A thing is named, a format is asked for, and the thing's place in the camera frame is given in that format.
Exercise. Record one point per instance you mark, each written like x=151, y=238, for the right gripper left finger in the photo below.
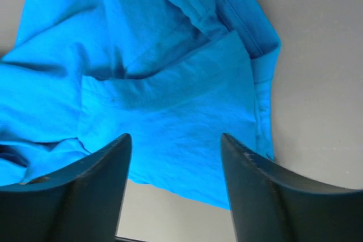
x=80, y=202

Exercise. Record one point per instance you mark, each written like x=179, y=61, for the blue t-shirt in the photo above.
x=174, y=74

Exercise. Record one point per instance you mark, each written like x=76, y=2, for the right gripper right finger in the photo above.
x=271, y=203

